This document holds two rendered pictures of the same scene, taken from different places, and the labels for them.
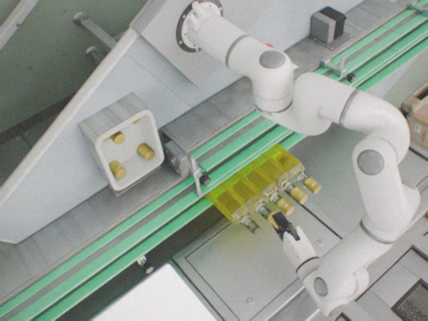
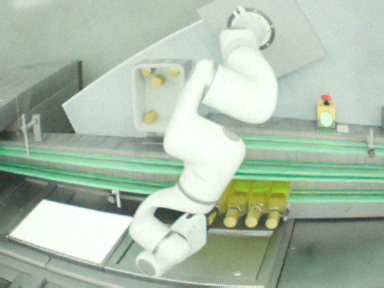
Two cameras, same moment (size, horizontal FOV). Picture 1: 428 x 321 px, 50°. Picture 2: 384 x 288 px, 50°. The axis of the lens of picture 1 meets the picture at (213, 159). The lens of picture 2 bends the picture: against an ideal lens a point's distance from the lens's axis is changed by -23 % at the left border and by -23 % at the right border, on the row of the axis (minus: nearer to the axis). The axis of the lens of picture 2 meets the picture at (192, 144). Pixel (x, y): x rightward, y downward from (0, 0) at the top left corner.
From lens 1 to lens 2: 1.14 m
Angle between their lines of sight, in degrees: 48
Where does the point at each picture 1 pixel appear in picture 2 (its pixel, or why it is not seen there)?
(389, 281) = not seen: outside the picture
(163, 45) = (214, 27)
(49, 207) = (102, 120)
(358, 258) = (158, 196)
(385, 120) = (252, 72)
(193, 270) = not seen: hidden behind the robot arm
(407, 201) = (189, 119)
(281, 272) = (183, 268)
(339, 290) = (138, 227)
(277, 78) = (226, 36)
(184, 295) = (115, 232)
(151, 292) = (104, 219)
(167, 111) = not seen: hidden behind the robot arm
